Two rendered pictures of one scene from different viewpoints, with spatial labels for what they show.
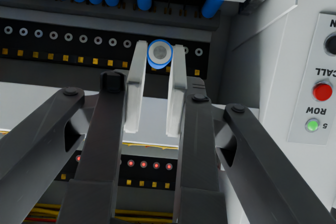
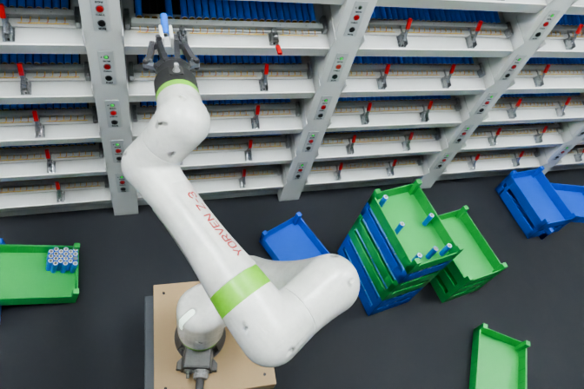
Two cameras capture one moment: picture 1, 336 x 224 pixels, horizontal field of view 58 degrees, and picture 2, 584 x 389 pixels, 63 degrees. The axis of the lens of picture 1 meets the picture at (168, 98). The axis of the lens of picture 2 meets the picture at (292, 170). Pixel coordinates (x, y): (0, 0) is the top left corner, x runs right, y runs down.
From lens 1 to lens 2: 1.17 m
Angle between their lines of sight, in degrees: 74
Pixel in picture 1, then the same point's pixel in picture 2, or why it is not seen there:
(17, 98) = not seen: outside the picture
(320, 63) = (104, 17)
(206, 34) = not seen: outside the picture
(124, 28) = not seen: outside the picture
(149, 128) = not seen: outside the picture
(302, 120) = not seen: outside the picture
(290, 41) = (117, 22)
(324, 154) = not seen: outside the picture
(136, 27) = not seen: outside the picture
